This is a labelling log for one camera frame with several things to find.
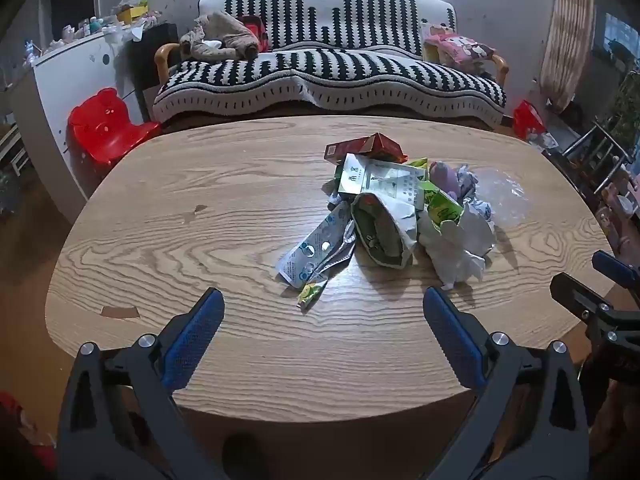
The white green printed carton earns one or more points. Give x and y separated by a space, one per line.
385 180

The small green sachet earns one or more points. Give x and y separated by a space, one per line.
311 294

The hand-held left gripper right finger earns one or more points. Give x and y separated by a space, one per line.
452 340

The clear plastic film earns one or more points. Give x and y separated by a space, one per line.
502 195

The black white striped sofa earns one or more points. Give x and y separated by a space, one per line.
320 75

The beige patterned curtain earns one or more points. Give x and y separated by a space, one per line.
567 35

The yellow box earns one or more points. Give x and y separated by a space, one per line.
131 12

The green white bag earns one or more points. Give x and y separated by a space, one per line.
382 230

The green yellow snack wrapper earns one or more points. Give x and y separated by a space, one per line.
442 207

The small green wrapper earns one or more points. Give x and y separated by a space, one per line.
417 163

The white tissue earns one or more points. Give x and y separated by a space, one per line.
462 245

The green potted plant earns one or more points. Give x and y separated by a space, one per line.
627 105

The red plastic child chair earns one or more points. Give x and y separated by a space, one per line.
107 127

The silver foil pack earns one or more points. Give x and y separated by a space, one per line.
340 255

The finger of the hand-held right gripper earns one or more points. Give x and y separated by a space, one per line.
616 267
575 294

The row of small bottles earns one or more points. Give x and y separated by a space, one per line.
85 27

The dark side cabinet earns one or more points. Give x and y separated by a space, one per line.
150 60

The red cushion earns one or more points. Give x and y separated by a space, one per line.
254 27

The blue white blister pack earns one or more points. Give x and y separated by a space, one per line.
312 252

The pink printed bag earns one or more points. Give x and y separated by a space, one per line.
457 45

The metal rack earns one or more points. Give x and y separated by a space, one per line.
597 152

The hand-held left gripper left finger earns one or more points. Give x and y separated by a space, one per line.
192 340

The white cabinet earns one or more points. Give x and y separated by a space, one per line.
55 85

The red cigarette box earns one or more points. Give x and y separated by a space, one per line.
365 147

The purple small toy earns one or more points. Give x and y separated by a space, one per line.
444 176

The red shopping bag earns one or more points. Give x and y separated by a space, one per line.
527 119

